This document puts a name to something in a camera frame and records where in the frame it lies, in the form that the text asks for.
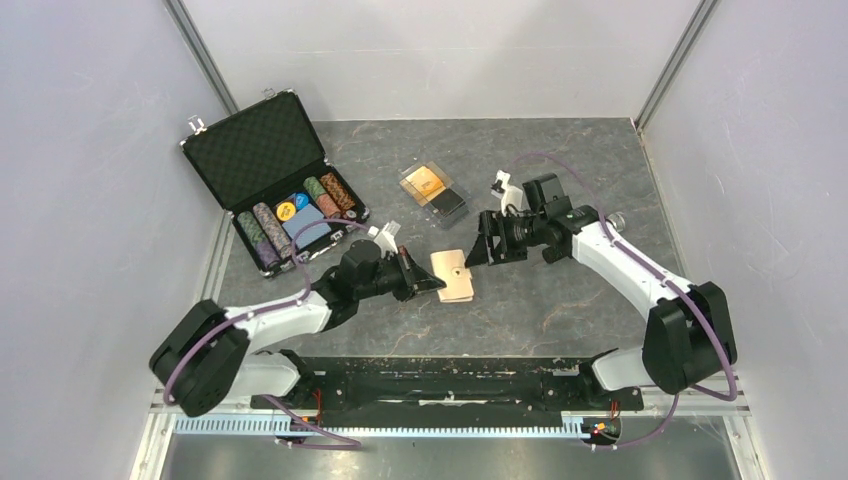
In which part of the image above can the clear acrylic card box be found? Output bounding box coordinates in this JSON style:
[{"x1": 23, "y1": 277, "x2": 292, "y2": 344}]
[{"x1": 399, "y1": 161, "x2": 470, "y2": 229}]

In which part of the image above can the blue patterned card deck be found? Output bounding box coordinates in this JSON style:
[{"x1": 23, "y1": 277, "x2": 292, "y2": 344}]
[{"x1": 281, "y1": 204, "x2": 332, "y2": 250}]

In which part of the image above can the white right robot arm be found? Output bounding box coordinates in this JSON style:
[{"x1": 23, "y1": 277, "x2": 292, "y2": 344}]
[{"x1": 465, "y1": 171, "x2": 738, "y2": 408}]

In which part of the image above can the yellow dealer chip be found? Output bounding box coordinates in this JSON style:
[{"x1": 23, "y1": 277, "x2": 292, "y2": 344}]
[{"x1": 274, "y1": 200, "x2": 298, "y2": 222}]

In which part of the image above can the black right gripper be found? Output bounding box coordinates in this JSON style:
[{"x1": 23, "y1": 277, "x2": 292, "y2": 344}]
[{"x1": 465, "y1": 210, "x2": 546, "y2": 268}]

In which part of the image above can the green chip stack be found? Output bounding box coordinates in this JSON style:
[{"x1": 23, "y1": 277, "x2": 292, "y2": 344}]
[{"x1": 236, "y1": 211, "x2": 267, "y2": 246}]

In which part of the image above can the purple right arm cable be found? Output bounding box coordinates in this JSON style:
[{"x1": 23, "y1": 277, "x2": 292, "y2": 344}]
[{"x1": 513, "y1": 152, "x2": 740, "y2": 452}]

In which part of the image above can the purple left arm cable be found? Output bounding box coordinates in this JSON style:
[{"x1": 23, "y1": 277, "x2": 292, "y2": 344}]
[{"x1": 162, "y1": 218, "x2": 386, "y2": 452}]

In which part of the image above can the orange black chip stack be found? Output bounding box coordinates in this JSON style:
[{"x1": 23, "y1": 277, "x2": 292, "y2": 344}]
[{"x1": 319, "y1": 173, "x2": 356, "y2": 211}]

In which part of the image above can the black poker chip case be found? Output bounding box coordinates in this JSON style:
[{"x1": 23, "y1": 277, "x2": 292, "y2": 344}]
[{"x1": 180, "y1": 89, "x2": 371, "y2": 278}]

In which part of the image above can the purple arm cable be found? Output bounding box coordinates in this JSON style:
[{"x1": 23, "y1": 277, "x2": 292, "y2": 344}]
[
  {"x1": 513, "y1": 152, "x2": 740, "y2": 452},
  {"x1": 162, "y1": 218, "x2": 386, "y2": 452}
]

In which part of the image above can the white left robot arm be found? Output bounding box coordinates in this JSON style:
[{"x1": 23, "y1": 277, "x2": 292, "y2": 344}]
[{"x1": 149, "y1": 240, "x2": 446, "y2": 417}]

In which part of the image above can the tan leather card holder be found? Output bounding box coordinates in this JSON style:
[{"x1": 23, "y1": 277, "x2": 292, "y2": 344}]
[{"x1": 430, "y1": 249, "x2": 474, "y2": 303}]

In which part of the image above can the black cylindrical flashlight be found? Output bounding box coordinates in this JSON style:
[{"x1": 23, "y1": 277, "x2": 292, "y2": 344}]
[{"x1": 606, "y1": 212, "x2": 626, "y2": 233}]

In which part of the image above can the black VIP card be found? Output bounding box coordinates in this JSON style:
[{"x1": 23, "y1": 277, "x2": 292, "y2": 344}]
[{"x1": 429, "y1": 188, "x2": 469, "y2": 226}]

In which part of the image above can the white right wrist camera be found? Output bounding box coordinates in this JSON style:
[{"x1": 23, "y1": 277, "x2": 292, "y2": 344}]
[{"x1": 491, "y1": 170, "x2": 524, "y2": 215}]

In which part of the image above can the purple chip stack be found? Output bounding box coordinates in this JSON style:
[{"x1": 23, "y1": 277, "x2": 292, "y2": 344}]
[{"x1": 252, "y1": 202, "x2": 294, "y2": 271}]

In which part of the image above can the pink chip stack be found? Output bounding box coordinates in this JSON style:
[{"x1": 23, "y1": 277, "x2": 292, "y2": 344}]
[{"x1": 303, "y1": 177, "x2": 342, "y2": 219}]

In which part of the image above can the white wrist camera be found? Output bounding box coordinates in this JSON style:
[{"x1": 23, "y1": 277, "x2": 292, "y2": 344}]
[
  {"x1": 491, "y1": 170, "x2": 524, "y2": 215},
  {"x1": 367, "y1": 221, "x2": 401, "y2": 257}
]

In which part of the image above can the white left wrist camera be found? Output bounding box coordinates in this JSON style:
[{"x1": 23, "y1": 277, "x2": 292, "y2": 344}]
[{"x1": 367, "y1": 221, "x2": 401, "y2": 257}]

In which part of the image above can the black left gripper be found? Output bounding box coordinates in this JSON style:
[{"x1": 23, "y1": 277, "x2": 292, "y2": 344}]
[{"x1": 356, "y1": 246, "x2": 446, "y2": 302}]

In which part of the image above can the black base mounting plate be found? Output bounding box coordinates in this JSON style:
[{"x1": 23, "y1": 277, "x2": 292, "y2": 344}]
[{"x1": 279, "y1": 356, "x2": 644, "y2": 429}]

